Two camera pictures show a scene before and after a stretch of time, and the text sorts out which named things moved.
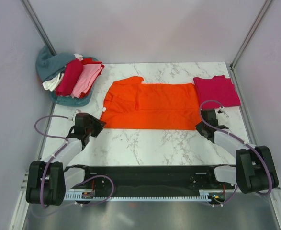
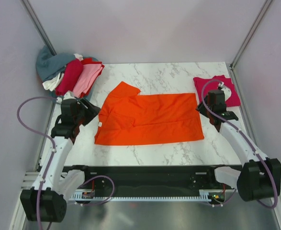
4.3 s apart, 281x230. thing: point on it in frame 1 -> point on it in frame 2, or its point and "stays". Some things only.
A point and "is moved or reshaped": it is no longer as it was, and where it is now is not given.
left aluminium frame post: x=34 y=20 stays
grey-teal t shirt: x=48 y=64 stays
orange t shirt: x=129 y=104 is moved or reshaped
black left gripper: x=98 y=124 -> x=91 y=111
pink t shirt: x=89 y=74 stays
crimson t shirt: x=72 y=74 stays
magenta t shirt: x=218 y=88 stays
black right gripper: x=198 y=128 -> x=200 y=109
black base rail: x=100 y=178 stays
